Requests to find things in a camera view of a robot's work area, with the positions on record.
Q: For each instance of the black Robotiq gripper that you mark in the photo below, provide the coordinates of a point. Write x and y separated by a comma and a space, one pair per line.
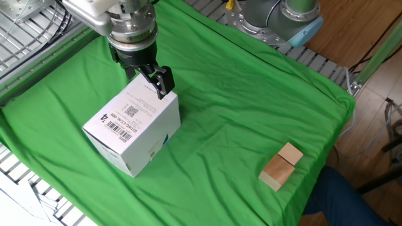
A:
138, 58

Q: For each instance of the silver grey UR5 robot arm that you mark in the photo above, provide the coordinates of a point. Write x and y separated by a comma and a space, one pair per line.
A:
132, 19

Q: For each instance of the white cardboard box with barcode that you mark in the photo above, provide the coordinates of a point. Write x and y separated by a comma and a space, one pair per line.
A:
125, 132

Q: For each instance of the green cloth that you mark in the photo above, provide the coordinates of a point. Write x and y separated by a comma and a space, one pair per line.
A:
220, 110

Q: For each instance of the yellow plastic part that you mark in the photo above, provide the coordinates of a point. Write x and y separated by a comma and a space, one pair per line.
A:
230, 4

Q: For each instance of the perforated aluminium plate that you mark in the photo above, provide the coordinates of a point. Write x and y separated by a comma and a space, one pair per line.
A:
25, 9

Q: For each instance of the tan wooden block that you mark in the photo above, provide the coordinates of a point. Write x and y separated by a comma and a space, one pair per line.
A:
278, 171

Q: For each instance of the pale wooden block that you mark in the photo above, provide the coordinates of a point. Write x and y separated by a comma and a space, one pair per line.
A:
290, 153

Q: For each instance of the white paper pile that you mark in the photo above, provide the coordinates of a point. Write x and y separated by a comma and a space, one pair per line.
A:
15, 204

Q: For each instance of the person's leg in blue jeans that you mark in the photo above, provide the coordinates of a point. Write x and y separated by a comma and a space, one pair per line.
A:
339, 201

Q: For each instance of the green aluminium post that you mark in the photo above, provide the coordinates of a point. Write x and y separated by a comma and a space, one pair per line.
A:
377, 56

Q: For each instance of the black chair frame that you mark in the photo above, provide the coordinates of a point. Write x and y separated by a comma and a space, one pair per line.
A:
377, 182

